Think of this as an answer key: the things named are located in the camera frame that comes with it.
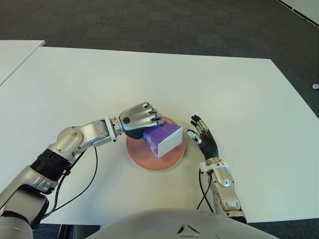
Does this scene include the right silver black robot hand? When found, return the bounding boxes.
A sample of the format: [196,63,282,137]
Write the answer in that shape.
[186,114,220,160]

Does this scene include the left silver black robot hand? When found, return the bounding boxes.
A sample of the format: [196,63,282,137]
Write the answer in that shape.
[118,101,165,140]

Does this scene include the purple tissue paper pack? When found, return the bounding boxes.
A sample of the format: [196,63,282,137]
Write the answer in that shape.
[142,121,183,159]

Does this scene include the pink round plate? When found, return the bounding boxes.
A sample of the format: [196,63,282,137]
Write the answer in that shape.
[126,116,187,171]

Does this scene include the grey robot torso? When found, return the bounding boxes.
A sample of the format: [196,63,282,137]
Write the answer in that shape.
[84,208,275,239]

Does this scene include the white side table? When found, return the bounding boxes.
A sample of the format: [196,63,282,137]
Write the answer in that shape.
[0,40,46,87]

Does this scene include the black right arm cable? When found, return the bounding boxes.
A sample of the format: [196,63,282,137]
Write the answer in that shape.
[196,169,214,212]

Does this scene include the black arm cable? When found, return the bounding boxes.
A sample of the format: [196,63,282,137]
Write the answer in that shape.
[41,146,98,220]
[196,169,214,212]

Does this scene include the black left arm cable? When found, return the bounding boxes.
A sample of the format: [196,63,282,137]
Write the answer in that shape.
[41,146,98,220]

